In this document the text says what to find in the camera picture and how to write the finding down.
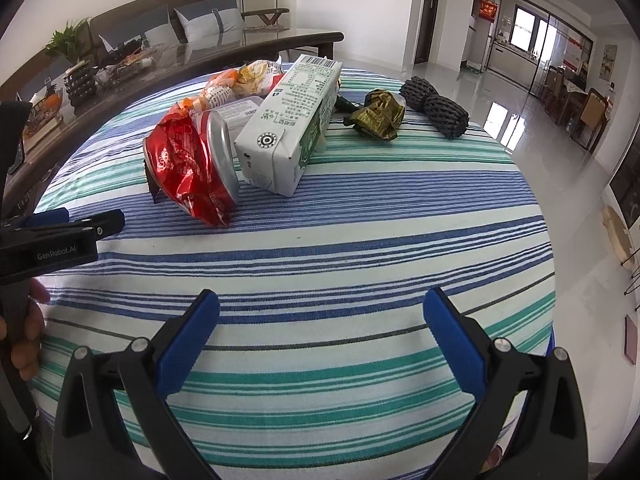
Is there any grey white cushion left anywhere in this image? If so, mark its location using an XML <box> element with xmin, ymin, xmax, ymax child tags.
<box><xmin>99</xmin><ymin>6</ymin><xmax>180</xmax><ymax>52</ymax></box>

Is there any person's left hand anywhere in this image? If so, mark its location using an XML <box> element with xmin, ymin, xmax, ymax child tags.
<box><xmin>11</xmin><ymin>278</ymin><xmax>50</xmax><ymax>382</ymax></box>

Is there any grey white cushion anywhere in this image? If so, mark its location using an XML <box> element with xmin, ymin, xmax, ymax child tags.
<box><xmin>174</xmin><ymin>0</ymin><xmax>245</xmax><ymax>42</ymax></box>
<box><xmin>99</xmin><ymin>6</ymin><xmax>180</xmax><ymax>52</ymax></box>

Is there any dark wooden sofa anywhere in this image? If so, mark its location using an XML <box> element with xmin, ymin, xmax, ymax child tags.
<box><xmin>0</xmin><ymin>0</ymin><xmax>292</xmax><ymax>101</ymax></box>

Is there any black foam net sleeve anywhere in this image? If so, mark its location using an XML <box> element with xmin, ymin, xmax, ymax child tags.
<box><xmin>399</xmin><ymin>76</ymin><xmax>470</xmax><ymax>139</ymax></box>

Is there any white green milk carton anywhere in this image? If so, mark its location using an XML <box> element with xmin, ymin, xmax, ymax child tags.
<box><xmin>234</xmin><ymin>54</ymin><xmax>343</xmax><ymax>197</ymax></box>

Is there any clear snack tray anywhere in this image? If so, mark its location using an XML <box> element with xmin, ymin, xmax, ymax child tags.
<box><xmin>94</xmin><ymin>42</ymin><xmax>163</xmax><ymax>88</ymax></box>

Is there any orange white snack wrapper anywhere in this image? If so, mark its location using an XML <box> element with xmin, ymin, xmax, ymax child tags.
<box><xmin>178</xmin><ymin>68</ymin><xmax>239</xmax><ymax>112</ymax></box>

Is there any striped blue green tablecloth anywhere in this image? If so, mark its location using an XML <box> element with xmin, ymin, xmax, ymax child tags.
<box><xmin>34</xmin><ymin>78</ymin><xmax>555</xmax><ymax>479</ymax></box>

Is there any olive gold wrapper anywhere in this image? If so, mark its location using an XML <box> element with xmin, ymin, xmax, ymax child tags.
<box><xmin>343</xmin><ymin>89</ymin><xmax>406</xmax><ymax>142</ymax></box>

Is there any red crushed snack bag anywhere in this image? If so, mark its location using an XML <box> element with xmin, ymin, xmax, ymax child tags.
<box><xmin>142</xmin><ymin>103</ymin><xmax>240</xmax><ymax>226</ymax></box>

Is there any dark wooden coffee table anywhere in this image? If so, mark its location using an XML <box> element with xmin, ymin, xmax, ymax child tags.
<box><xmin>1</xmin><ymin>28</ymin><xmax>344</xmax><ymax>217</ymax></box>

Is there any green potted plant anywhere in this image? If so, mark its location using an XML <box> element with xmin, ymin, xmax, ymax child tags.
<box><xmin>44</xmin><ymin>18</ymin><xmax>90</xmax><ymax>65</ymax></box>

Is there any yellow white snack bag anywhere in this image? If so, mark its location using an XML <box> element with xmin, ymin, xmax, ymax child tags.
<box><xmin>232</xmin><ymin>60</ymin><xmax>283</xmax><ymax>98</ymax></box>

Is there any wooden dining chair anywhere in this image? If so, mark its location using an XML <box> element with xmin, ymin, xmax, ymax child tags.
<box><xmin>570</xmin><ymin>88</ymin><xmax>608</xmax><ymax>152</ymax></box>

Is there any grey white cushion right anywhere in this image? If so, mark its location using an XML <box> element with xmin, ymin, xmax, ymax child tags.
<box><xmin>174</xmin><ymin>0</ymin><xmax>245</xmax><ymax>42</ymax></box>

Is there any dark entrance door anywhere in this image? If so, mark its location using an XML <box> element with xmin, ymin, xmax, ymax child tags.
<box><xmin>414</xmin><ymin>0</ymin><xmax>438</xmax><ymax>64</ymax></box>

